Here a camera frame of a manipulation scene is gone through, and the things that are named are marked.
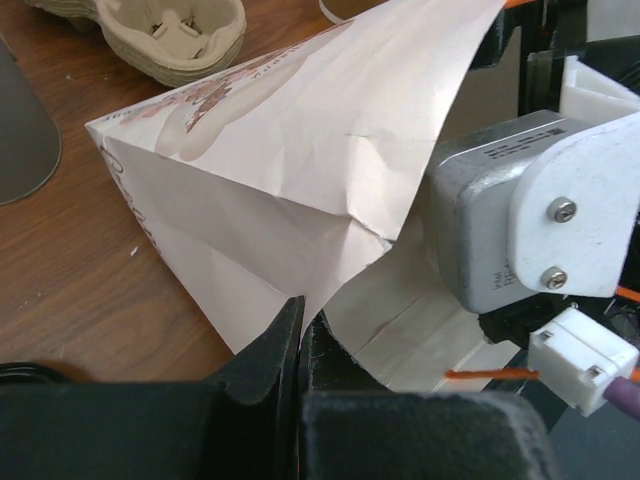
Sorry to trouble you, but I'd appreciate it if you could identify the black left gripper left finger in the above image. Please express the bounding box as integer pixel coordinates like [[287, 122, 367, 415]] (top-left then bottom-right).
[[199, 297, 305, 479]]

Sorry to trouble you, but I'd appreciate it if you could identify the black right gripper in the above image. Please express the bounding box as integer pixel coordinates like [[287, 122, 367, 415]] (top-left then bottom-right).
[[471, 1, 639, 115]]

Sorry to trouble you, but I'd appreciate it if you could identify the cream paper takeout bag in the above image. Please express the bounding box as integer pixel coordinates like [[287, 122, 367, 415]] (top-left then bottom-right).
[[87, 1, 516, 391]]

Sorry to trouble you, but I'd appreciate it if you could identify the cardboard two-cup carrier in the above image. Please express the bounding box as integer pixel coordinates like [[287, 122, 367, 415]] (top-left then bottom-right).
[[27, 0, 247, 87]]

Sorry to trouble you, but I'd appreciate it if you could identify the grey cylindrical utensil holder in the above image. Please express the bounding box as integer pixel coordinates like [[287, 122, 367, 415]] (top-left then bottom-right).
[[0, 42, 62, 205]]

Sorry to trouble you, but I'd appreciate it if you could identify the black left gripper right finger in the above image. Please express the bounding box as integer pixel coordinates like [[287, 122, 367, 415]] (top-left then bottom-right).
[[299, 314, 395, 479]]

